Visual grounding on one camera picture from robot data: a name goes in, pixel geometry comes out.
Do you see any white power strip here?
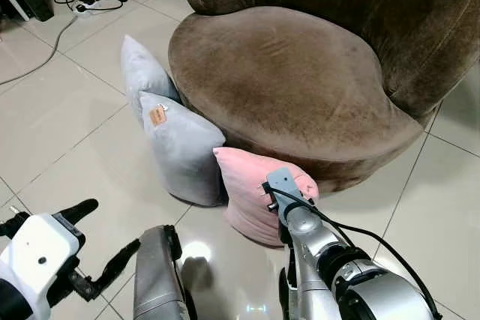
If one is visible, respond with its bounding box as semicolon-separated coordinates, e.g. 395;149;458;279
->
74;1;100;15

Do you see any brown velvet round sofa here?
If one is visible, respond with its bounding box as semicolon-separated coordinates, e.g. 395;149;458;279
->
168;0;480;193

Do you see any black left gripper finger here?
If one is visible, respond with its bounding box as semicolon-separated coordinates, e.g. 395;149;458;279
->
91;238;142;292
57;199;100;225

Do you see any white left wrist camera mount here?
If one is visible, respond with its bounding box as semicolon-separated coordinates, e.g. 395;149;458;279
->
0;213;86;319

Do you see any grey robot leg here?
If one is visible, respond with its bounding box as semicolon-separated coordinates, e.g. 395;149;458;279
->
133;224;185;320

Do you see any pink velvet pillow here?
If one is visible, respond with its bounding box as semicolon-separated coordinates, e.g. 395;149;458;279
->
213;147;320;249

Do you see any grey floor cable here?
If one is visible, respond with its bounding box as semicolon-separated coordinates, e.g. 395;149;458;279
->
0;13;80;86

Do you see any grey velvet pillow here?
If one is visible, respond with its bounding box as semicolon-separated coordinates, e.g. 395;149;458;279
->
121;34;182;123

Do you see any grey pillow with leather tag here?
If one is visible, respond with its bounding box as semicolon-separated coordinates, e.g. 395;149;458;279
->
139;91;229;208

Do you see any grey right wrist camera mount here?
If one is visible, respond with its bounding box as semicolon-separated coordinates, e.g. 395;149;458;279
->
262;168;305;213

